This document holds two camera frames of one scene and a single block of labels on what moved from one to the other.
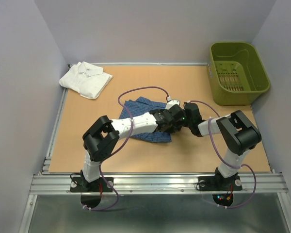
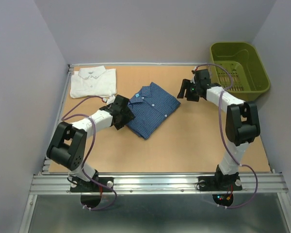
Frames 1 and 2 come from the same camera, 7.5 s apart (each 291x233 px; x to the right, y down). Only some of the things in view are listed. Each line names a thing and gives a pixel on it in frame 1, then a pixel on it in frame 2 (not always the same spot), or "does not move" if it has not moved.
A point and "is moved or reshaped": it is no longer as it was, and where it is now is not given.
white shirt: x=88 y=80 is moved or reshaped
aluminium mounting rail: x=160 y=183 does not move
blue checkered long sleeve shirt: x=141 y=106 is moved or reshaped
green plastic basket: x=237 y=74 does not move
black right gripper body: x=188 y=122 -> x=191 y=92
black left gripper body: x=171 y=129 -> x=127 y=115
